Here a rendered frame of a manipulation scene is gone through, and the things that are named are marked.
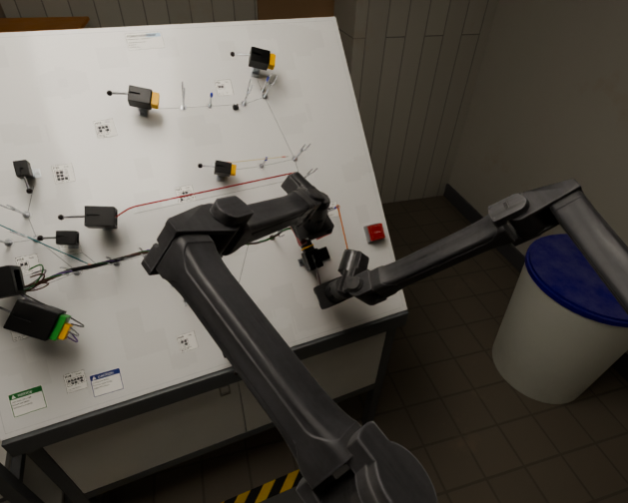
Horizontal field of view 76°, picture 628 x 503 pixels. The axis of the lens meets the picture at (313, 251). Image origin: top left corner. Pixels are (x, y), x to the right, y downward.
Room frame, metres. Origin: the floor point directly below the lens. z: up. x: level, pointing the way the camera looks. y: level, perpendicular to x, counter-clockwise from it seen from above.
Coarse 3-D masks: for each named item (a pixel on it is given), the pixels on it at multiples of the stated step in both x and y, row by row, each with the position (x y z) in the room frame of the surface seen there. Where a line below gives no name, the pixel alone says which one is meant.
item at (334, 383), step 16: (384, 336) 0.93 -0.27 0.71; (336, 352) 0.85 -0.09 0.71; (352, 352) 0.88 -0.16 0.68; (368, 352) 0.91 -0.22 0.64; (320, 368) 0.83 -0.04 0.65; (336, 368) 0.85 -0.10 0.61; (352, 368) 0.88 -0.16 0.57; (368, 368) 0.91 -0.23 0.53; (240, 384) 0.71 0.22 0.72; (320, 384) 0.83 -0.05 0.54; (336, 384) 0.86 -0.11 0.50; (352, 384) 0.89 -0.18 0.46; (368, 384) 0.92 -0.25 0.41; (256, 400) 0.73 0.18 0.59; (256, 416) 0.72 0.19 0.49
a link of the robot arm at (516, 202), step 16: (496, 208) 0.65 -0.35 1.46; (512, 208) 0.63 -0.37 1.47; (480, 224) 0.66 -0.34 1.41; (496, 224) 0.63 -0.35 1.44; (448, 240) 0.67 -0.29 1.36; (464, 240) 0.65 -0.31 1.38; (480, 240) 0.63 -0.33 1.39; (496, 240) 0.63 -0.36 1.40; (512, 240) 0.63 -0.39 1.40; (528, 240) 0.64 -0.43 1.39; (416, 256) 0.68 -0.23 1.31; (432, 256) 0.65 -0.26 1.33; (448, 256) 0.64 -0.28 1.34; (464, 256) 0.64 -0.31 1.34; (368, 272) 0.70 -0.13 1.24; (384, 272) 0.68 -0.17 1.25; (400, 272) 0.66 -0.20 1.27; (416, 272) 0.65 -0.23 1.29; (432, 272) 0.65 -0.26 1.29; (368, 288) 0.66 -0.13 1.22; (384, 288) 0.66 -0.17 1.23; (400, 288) 0.66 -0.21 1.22; (368, 304) 0.68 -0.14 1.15
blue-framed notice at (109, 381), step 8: (96, 376) 0.59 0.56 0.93; (104, 376) 0.59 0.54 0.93; (112, 376) 0.59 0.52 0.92; (120, 376) 0.60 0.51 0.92; (96, 384) 0.57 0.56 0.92; (104, 384) 0.57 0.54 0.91; (112, 384) 0.58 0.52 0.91; (120, 384) 0.58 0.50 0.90; (96, 392) 0.56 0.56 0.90; (104, 392) 0.56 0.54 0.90; (112, 392) 0.56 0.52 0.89
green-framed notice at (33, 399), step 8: (16, 392) 0.52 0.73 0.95; (24, 392) 0.53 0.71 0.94; (32, 392) 0.53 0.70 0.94; (40, 392) 0.53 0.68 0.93; (16, 400) 0.51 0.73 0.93; (24, 400) 0.51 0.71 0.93; (32, 400) 0.52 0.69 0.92; (40, 400) 0.52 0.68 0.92; (16, 408) 0.50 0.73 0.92; (24, 408) 0.50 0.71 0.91; (32, 408) 0.50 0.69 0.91; (40, 408) 0.51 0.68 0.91; (16, 416) 0.48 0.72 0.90
